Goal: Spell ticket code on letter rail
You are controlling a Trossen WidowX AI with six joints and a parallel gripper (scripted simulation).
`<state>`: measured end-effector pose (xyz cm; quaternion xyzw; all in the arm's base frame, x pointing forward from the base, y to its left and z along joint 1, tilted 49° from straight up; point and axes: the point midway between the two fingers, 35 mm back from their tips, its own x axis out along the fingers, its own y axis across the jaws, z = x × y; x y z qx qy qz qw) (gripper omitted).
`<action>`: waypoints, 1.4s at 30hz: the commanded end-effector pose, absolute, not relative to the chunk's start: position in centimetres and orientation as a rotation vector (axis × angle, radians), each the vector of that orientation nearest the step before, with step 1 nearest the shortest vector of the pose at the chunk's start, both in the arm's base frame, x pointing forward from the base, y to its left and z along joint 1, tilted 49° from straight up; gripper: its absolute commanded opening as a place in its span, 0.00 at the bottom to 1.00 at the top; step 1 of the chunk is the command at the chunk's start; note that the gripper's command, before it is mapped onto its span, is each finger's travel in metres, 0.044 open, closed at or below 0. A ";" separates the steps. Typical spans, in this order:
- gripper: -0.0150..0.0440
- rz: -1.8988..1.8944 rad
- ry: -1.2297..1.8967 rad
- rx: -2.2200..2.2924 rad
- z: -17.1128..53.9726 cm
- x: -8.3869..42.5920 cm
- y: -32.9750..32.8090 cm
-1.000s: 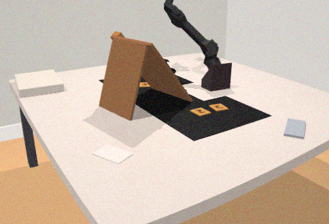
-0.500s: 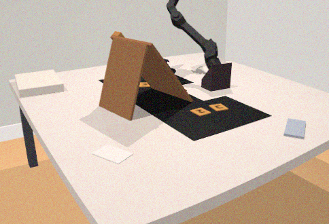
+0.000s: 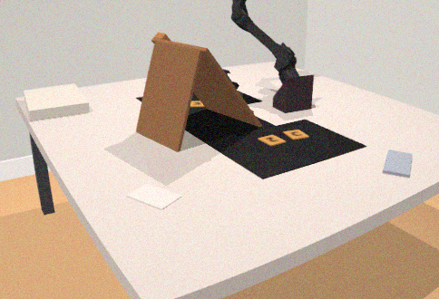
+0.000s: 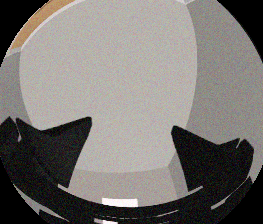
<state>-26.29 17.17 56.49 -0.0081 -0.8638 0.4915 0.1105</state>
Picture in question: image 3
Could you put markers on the white flat card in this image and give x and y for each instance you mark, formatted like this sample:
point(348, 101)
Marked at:
point(153, 196)

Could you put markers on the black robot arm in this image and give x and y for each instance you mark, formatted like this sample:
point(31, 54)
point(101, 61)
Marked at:
point(285, 63)

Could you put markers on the cream flat block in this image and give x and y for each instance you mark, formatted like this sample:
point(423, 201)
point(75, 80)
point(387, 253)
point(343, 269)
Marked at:
point(55, 101)

